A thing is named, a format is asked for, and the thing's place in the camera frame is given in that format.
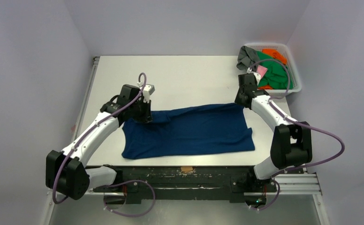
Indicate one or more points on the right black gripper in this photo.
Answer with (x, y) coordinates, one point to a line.
(240, 99)

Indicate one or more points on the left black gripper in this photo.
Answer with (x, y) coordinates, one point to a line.
(147, 116)

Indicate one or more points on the dark blue t shirt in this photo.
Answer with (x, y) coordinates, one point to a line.
(198, 130)

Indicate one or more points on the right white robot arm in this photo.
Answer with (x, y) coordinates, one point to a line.
(291, 144)

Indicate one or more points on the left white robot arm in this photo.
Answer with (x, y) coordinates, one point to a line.
(66, 172)

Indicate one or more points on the pink cloth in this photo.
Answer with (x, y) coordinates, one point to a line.
(261, 70)

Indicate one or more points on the grey t shirt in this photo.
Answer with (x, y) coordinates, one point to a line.
(247, 58)

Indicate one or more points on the green t shirt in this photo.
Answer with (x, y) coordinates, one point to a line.
(276, 77)

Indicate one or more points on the orange t shirt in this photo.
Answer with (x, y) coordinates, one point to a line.
(275, 54)

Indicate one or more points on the white plastic laundry basket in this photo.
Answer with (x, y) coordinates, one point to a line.
(291, 65)

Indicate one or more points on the brown tape piece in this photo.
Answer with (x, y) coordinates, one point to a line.
(187, 169)

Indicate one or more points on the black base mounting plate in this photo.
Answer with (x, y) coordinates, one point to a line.
(129, 174)

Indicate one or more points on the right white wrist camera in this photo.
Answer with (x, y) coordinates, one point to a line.
(257, 75)

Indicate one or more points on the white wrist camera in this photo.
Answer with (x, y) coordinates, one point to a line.
(257, 75)
(147, 91)

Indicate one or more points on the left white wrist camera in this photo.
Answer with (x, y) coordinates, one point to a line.
(147, 91)

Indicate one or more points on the aluminium frame rail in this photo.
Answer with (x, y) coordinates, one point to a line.
(303, 183)

